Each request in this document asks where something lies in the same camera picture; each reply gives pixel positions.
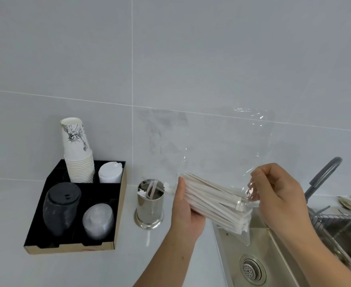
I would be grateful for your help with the person's left hand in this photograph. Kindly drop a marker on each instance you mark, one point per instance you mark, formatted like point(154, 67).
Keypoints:
point(186, 218)

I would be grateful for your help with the person's right hand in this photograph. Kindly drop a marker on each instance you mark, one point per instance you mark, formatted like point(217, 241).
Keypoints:
point(278, 197)

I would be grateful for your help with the person's right fingers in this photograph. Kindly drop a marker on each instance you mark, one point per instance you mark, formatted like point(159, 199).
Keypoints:
point(257, 179)

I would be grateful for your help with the person's left thumb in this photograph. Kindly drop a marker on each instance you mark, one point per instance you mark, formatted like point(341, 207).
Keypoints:
point(180, 192)

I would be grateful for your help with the bundle of paper-wrapped straws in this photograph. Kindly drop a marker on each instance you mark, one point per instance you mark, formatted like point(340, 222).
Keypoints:
point(214, 200)

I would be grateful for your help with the clear plastic bag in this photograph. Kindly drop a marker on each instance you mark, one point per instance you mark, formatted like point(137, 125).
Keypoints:
point(223, 146)

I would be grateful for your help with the person's left forearm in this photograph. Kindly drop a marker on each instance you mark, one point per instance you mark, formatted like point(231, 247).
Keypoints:
point(169, 263)

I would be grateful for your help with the person's right forearm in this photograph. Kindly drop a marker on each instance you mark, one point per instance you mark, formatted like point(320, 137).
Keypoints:
point(319, 254)

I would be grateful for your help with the tan wrapped straw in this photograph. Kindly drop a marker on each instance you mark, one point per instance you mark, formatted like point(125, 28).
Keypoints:
point(151, 189)

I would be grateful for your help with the steel straw holder canister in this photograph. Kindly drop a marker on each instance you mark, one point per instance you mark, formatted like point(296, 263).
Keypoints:
point(149, 209)

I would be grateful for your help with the grey kitchen faucet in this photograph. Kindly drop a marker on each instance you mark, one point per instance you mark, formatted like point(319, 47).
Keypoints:
point(323, 174)

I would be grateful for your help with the stainless steel sink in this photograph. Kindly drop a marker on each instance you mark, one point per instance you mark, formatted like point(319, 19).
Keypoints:
point(262, 245)

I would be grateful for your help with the stack of white cup lids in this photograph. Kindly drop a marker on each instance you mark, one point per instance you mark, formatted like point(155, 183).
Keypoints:
point(109, 173)

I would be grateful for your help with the black cardboard organizer tray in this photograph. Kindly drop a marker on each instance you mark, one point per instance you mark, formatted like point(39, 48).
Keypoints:
point(102, 192)

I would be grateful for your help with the stack of clear cup lids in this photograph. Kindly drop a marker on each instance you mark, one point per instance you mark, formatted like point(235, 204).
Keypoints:
point(98, 220)

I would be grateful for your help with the steel sink drain strainer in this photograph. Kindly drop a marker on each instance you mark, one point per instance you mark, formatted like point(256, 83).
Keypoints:
point(252, 269)

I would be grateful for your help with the round brass sink stopper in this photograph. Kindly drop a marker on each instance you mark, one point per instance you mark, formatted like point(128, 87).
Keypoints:
point(349, 203)

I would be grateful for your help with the stack of white paper cups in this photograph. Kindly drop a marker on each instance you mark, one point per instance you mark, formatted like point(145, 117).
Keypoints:
point(77, 149)

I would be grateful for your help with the stack of black cup lids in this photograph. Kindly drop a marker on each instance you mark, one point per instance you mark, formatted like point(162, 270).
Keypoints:
point(62, 206)

